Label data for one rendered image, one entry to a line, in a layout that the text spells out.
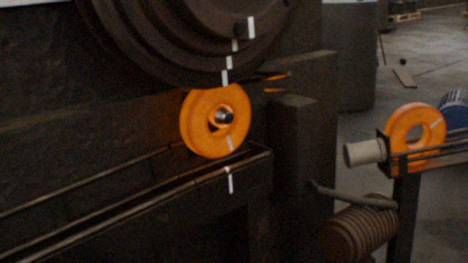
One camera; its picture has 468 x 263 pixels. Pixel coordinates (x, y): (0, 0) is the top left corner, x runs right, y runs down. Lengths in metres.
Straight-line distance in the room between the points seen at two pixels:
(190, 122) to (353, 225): 0.46
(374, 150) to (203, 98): 0.43
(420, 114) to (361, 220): 0.28
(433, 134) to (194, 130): 0.58
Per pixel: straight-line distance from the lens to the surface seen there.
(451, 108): 2.76
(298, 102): 0.97
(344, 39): 3.45
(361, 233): 1.03
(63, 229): 0.80
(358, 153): 1.01
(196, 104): 0.78
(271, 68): 1.01
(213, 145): 0.83
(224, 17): 0.68
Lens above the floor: 1.07
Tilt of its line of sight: 20 degrees down
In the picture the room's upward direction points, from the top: 4 degrees counter-clockwise
